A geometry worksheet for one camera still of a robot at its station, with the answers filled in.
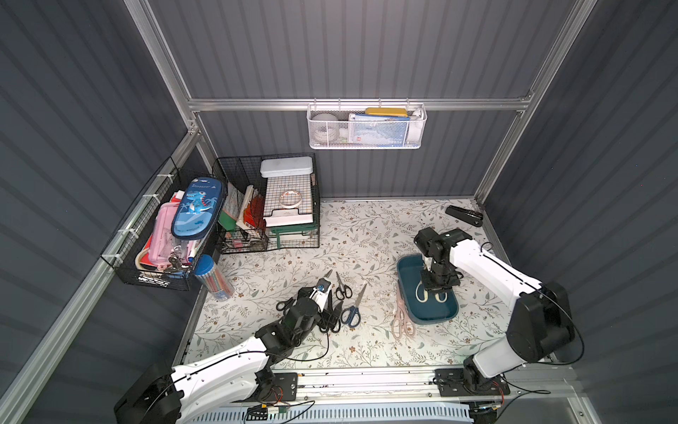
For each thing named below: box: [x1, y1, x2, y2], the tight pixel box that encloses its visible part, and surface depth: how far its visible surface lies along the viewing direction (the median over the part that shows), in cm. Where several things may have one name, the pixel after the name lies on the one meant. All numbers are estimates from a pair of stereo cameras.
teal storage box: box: [396, 254, 460, 325], surface depth 83 cm
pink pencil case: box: [139, 190, 186, 272], surface depth 69 cm
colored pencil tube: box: [194, 254, 235, 301], surface depth 81 cm
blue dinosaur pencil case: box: [171, 176, 226, 241], surface depth 71 cm
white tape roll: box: [311, 113, 340, 142], surface depth 88 cm
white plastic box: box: [259, 156, 314, 178], surface depth 104 cm
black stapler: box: [444, 204, 484, 228], surface depth 116 cm
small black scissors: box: [335, 271, 354, 301], surface depth 93 cm
